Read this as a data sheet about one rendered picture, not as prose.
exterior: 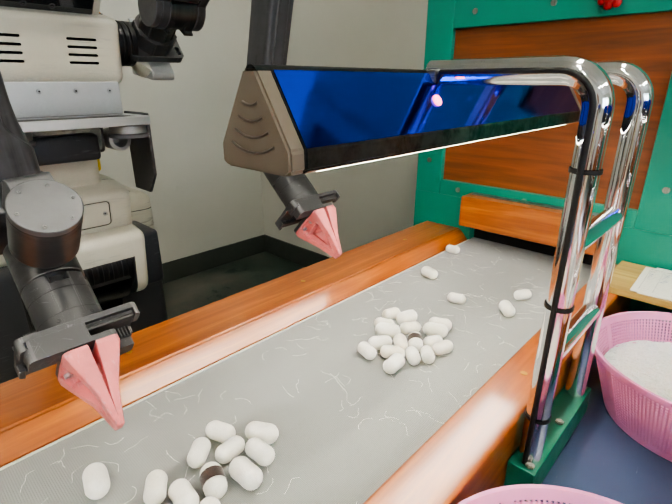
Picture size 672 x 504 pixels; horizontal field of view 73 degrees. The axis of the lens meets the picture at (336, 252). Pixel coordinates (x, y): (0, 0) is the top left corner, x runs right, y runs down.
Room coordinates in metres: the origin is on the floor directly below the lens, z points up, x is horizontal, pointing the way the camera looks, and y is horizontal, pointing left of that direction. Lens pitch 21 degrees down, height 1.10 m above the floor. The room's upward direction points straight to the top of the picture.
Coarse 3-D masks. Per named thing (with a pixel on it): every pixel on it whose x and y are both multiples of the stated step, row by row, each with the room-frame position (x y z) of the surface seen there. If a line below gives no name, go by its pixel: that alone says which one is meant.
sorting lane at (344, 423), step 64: (448, 256) 0.93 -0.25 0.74; (512, 256) 0.93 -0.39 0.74; (320, 320) 0.64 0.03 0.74; (512, 320) 0.64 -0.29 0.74; (192, 384) 0.48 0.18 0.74; (256, 384) 0.48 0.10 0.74; (320, 384) 0.48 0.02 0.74; (384, 384) 0.48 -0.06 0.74; (448, 384) 0.48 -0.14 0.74; (64, 448) 0.37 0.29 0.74; (128, 448) 0.37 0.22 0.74; (320, 448) 0.37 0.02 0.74; (384, 448) 0.37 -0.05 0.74
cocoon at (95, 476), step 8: (96, 464) 0.33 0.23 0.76; (88, 472) 0.32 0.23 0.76; (96, 472) 0.32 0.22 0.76; (104, 472) 0.32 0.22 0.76; (88, 480) 0.31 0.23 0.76; (96, 480) 0.31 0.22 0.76; (104, 480) 0.31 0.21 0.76; (88, 488) 0.31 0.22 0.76; (96, 488) 0.31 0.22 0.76; (104, 488) 0.31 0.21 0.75; (88, 496) 0.30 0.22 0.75; (96, 496) 0.30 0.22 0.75
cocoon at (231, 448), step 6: (234, 438) 0.37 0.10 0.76; (240, 438) 0.37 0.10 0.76; (222, 444) 0.36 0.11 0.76; (228, 444) 0.36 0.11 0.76; (234, 444) 0.36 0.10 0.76; (240, 444) 0.36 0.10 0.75; (216, 450) 0.35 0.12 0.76; (222, 450) 0.35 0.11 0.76; (228, 450) 0.35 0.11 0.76; (234, 450) 0.35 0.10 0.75; (240, 450) 0.36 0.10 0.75; (216, 456) 0.35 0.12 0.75; (222, 456) 0.35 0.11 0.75; (228, 456) 0.35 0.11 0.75; (234, 456) 0.35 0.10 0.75; (222, 462) 0.35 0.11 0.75
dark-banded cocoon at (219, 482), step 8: (208, 464) 0.33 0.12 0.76; (216, 464) 0.33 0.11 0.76; (200, 472) 0.32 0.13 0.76; (208, 480) 0.31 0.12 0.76; (216, 480) 0.31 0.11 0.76; (224, 480) 0.31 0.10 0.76; (208, 488) 0.31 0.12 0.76; (216, 488) 0.31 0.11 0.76; (224, 488) 0.31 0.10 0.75; (208, 496) 0.30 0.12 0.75; (216, 496) 0.30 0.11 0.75
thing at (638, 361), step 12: (612, 348) 0.58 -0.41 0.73; (624, 348) 0.58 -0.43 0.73; (636, 348) 0.57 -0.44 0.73; (648, 348) 0.57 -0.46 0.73; (660, 348) 0.57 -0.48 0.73; (612, 360) 0.55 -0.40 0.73; (624, 360) 0.54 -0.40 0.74; (636, 360) 0.54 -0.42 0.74; (648, 360) 0.54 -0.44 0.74; (660, 360) 0.54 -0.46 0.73; (624, 372) 0.51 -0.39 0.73; (636, 372) 0.52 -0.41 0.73; (648, 372) 0.51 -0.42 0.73; (660, 372) 0.51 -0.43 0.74; (648, 384) 0.49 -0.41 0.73; (660, 384) 0.48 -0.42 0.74
